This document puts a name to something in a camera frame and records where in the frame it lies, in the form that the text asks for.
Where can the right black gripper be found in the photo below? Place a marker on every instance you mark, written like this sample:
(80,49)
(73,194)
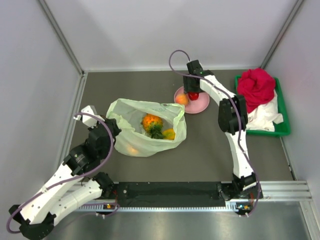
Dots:
(187,87)

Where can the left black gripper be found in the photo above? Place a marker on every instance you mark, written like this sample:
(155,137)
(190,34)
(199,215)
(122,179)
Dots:
(113,121)

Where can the red bell pepper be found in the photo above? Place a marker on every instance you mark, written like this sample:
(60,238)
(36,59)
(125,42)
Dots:
(193,96)

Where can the yellow orange fruit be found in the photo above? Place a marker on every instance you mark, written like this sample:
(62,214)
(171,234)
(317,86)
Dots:
(132,151)

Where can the pale green plastic bag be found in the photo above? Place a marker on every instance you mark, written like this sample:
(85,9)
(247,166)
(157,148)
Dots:
(129,114)

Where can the orange green mango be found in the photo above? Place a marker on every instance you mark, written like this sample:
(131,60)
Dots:
(169,134)

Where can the toy pineapple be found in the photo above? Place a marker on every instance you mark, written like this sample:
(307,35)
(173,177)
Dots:
(153,126)

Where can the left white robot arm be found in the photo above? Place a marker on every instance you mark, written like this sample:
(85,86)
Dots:
(39,215)

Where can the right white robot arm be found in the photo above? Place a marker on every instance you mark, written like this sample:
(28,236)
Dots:
(232,120)

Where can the pink peach fruit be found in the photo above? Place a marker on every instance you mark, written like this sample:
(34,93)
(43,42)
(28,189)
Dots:
(181,99)

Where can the pink plate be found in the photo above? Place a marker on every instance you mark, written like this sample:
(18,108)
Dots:
(196,106)

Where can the red cloth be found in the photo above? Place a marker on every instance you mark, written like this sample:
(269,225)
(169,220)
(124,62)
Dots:
(257,87)

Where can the white cloth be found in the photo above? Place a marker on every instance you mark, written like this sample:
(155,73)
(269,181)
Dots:
(265,116)

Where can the green plastic tray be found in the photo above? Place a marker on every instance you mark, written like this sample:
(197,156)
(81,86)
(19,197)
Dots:
(281,129)

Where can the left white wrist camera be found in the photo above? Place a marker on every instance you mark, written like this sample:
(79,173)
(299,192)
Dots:
(87,116)

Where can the aluminium frame rail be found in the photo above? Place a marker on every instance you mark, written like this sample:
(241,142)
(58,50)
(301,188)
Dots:
(56,99)

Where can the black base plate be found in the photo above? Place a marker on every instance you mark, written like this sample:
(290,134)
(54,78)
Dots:
(176,194)

